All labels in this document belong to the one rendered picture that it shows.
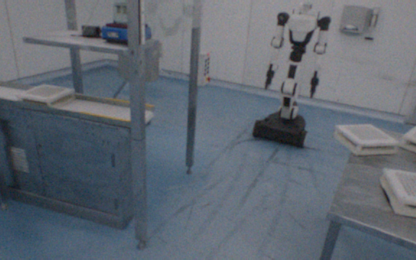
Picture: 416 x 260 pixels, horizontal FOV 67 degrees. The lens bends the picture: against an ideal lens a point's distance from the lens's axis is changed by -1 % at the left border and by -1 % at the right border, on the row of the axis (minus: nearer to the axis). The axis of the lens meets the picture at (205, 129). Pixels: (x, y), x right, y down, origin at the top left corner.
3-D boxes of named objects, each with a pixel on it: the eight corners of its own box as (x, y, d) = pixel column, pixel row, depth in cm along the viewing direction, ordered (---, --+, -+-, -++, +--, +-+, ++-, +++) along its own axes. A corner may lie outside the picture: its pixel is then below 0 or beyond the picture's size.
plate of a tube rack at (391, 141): (399, 146, 169) (400, 142, 168) (359, 146, 165) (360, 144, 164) (370, 127, 191) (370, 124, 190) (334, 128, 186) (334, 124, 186)
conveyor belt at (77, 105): (153, 119, 201) (153, 112, 199) (135, 135, 179) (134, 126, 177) (-15, 89, 232) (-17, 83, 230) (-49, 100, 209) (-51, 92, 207)
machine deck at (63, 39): (159, 46, 187) (159, 39, 185) (128, 58, 153) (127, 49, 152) (69, 36, 201) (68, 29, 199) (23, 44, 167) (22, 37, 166)
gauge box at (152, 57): (159, 77, 195) (159, 45, 187) (152, 81, 185) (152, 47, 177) (127, 73, 200) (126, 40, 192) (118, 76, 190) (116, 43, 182)
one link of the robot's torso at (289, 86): (281, 93, 359) (290, 53, 354) (296, 96, 352) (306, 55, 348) (279, 92, 345) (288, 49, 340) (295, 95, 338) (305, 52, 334)
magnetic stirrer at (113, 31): (152, 39, 183) (152, 23, 179) (135, 45, 164) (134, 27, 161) (121, 36, 188) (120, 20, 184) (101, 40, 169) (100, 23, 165)
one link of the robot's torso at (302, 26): (287, 41, 362) (292, 8, 347) (317, 45, 349) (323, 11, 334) (280, 44, 337) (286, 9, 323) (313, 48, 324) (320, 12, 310)
